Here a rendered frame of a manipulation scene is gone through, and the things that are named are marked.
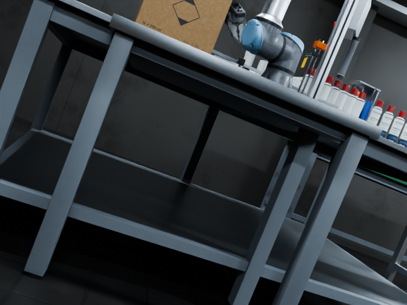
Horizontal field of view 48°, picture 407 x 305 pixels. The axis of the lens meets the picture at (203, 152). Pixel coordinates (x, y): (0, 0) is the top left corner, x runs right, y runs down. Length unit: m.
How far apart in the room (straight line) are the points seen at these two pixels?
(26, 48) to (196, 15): 0.61
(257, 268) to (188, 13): 0.97
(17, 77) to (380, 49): 4.30
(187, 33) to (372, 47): 3.70
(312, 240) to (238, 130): 3.30
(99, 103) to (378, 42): 4.20
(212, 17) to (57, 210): 0.87
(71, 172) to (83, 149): 0.08
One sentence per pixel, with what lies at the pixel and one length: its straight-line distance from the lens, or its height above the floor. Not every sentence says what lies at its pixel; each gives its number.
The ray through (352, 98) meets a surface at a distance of 2.44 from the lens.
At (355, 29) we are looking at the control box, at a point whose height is 1.29.
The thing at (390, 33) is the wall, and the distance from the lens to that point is 5.34.
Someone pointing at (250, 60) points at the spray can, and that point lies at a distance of 2.21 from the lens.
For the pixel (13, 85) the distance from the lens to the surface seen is 1.51.
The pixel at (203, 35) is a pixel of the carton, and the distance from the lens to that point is 1.73.
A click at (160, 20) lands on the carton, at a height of 0.92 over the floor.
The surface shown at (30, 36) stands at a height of 0.68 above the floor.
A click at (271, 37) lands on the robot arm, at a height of 1.03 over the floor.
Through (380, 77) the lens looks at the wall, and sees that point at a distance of 5.26.
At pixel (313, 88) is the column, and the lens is 2.18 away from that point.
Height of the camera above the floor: 0.64
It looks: 4 degrees down
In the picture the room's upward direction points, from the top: 22 degrees clockwise
